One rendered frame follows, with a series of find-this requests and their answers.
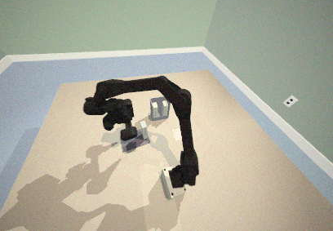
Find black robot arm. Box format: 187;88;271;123
82;76;199;189

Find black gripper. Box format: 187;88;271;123
113;99;137;141

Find grey open bin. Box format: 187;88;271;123
150;96;171;121

